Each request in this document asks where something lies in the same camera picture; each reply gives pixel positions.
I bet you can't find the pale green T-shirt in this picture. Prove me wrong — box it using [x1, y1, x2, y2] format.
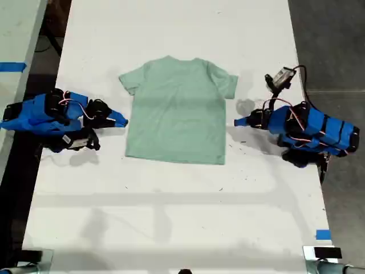
[118, 55, 239, 166]

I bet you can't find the long blue tape strip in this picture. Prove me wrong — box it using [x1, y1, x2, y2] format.
[0, 61, 28, 73]

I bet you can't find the short blue tape strip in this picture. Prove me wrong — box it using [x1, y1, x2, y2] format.
[315, 229, 332, 241]

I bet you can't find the small black box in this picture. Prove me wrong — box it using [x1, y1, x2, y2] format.
[21, 249, 44, 262]
[313, 247, 343, 260]

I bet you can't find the red white arm wire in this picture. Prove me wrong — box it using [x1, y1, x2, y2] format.
[263, 98, 331, 143]
[58, 90, 95, 120]

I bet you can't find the black camera box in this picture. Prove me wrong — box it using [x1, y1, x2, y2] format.
[264, 66, 298, 94]
[60, 133, 101, 152]

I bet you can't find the black camera cable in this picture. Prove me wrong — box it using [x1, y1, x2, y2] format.
[293, 65, 312, 107]

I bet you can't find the thin black floor cable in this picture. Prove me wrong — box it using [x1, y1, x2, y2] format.
[34, 27, 63, 55]

